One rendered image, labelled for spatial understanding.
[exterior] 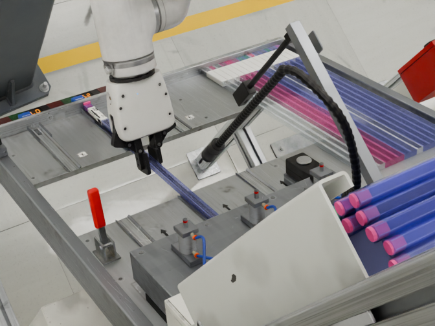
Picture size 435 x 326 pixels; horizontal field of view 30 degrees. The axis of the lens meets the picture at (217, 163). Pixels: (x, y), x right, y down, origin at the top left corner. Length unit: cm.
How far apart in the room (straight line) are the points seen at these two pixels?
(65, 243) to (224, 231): 25
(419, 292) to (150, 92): 92
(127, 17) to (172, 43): 130
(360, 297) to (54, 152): 104
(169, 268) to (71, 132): 54
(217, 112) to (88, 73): 97
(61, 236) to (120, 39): 31
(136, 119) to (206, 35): 132
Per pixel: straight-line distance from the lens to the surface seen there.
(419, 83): 198
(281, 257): 60
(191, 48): 257
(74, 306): 158
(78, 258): 118
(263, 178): 132
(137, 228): 123
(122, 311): 107
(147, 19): 129
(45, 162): 144
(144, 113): 132
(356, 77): 162
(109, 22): 127
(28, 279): 221
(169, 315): 97
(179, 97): 160
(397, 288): 45
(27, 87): 237
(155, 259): 107
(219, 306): 73
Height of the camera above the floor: 215
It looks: 62 degrees down
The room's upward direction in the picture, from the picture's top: 43 degrees clockwise
